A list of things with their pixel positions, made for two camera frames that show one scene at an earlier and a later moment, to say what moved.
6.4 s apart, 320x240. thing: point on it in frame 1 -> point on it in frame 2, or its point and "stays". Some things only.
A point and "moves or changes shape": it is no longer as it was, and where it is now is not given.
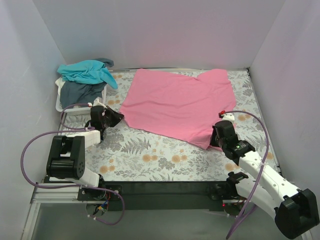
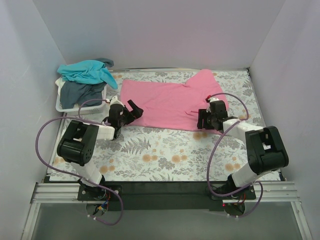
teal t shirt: (90, 72) stays
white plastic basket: (74, 111) stays
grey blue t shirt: (75, 93) stays
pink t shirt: (178, 104) moves or changes shape
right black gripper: (216, 139) -> (204, 121)
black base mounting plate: (163, 195) stays
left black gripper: (110, 117) -> (129, 114)
